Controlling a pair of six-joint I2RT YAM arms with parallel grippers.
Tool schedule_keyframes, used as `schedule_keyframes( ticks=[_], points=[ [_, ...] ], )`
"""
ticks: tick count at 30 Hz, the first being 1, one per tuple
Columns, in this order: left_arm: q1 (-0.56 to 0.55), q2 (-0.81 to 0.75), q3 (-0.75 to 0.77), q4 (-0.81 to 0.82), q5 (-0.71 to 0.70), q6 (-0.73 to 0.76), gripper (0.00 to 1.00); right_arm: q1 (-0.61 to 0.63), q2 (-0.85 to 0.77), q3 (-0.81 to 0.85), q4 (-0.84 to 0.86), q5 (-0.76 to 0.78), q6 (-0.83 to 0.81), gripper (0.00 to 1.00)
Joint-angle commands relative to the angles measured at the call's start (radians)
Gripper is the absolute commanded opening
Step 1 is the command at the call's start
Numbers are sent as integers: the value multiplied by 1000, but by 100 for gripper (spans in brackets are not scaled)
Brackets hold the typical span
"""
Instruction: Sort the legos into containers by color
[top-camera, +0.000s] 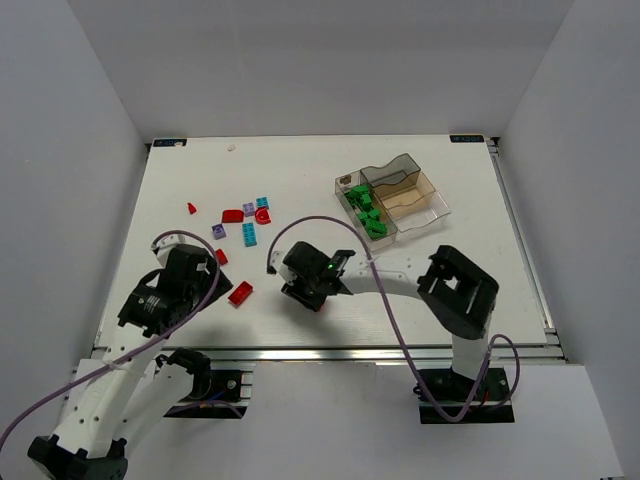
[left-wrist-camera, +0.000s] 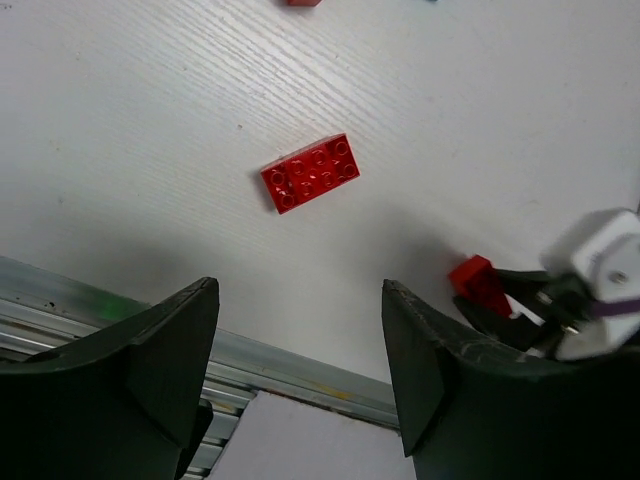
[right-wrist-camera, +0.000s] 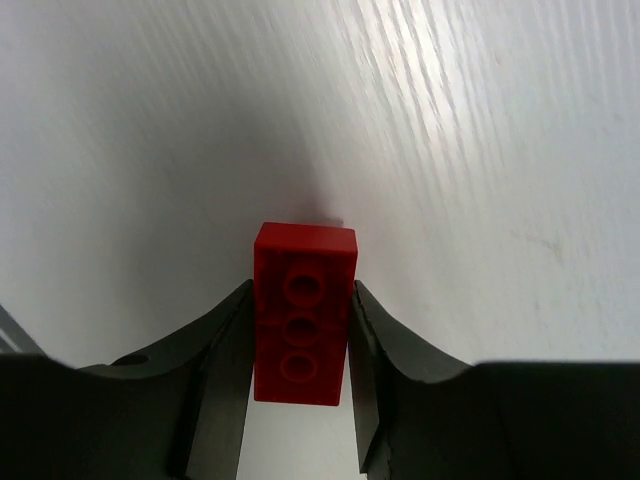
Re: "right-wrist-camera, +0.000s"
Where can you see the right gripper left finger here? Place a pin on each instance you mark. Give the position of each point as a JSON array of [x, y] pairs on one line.
[[175, 409]]

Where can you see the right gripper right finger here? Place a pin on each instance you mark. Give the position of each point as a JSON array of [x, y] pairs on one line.
[[420, 413]]

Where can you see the red brick lego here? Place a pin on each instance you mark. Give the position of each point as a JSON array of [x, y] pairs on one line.
[[303, 283]]

